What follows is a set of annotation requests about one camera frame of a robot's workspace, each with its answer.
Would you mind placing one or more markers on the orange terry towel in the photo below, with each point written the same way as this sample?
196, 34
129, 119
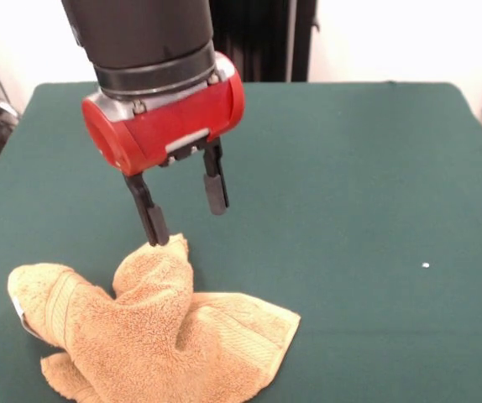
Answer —
140, 327

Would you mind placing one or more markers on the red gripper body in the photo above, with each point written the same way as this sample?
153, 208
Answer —
174, 121

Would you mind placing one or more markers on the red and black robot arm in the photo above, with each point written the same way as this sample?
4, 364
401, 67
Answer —
140, 33

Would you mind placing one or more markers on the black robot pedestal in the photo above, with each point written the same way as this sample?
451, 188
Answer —
266, 42

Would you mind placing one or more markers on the dark green table cloth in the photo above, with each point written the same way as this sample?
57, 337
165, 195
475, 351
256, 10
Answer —
350, 210

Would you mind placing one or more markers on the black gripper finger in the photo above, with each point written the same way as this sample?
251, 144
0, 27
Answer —
216, 189
150, 218

